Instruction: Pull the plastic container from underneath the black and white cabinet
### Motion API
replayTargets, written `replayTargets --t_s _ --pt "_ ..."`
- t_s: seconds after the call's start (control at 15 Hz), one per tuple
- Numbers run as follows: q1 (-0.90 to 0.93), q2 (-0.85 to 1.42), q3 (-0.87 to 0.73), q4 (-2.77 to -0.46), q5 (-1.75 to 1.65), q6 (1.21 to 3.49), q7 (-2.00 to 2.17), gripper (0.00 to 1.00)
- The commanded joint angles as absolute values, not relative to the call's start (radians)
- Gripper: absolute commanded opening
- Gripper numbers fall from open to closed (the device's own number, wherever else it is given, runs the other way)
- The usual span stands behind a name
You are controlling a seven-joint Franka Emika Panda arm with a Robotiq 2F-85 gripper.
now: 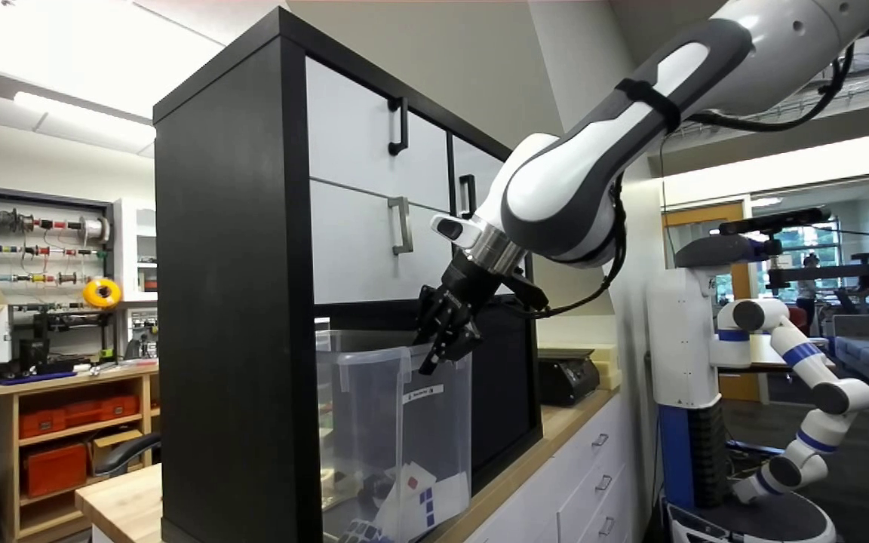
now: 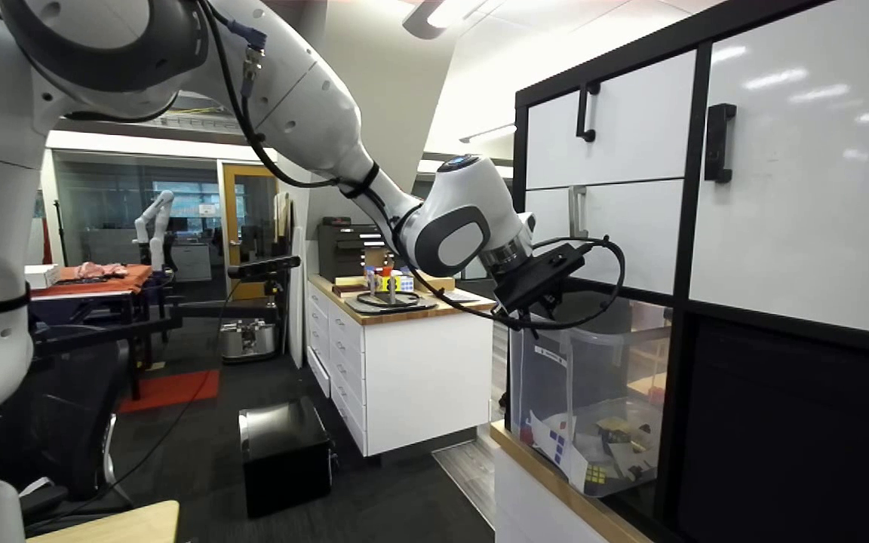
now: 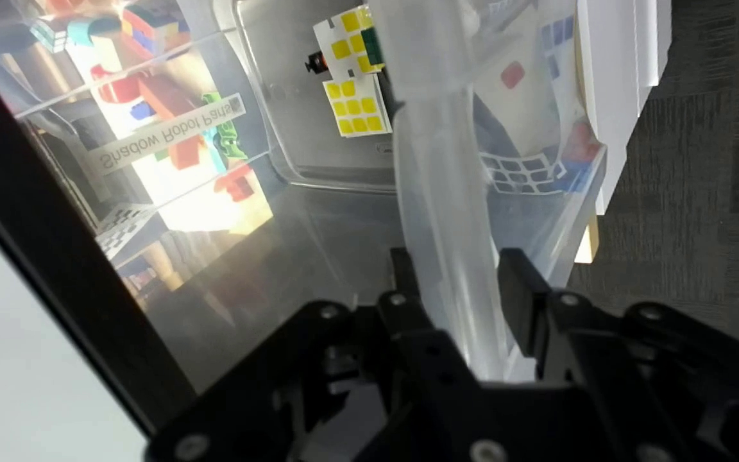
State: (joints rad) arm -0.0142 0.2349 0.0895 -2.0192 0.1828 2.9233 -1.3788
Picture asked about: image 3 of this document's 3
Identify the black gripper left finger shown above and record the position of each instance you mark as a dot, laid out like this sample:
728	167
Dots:
403	342

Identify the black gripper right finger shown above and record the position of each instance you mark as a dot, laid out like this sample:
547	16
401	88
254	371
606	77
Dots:
551	329

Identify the clear plastic storage container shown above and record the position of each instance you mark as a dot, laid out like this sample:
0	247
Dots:
436	195

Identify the white box with blue squares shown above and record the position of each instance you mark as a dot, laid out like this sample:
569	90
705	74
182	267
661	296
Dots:
525	167

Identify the yellow white Rubik's cube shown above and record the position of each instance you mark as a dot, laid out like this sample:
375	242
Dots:
356	79

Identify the white counter with wooden top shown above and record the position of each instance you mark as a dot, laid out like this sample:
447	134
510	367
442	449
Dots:
635	68

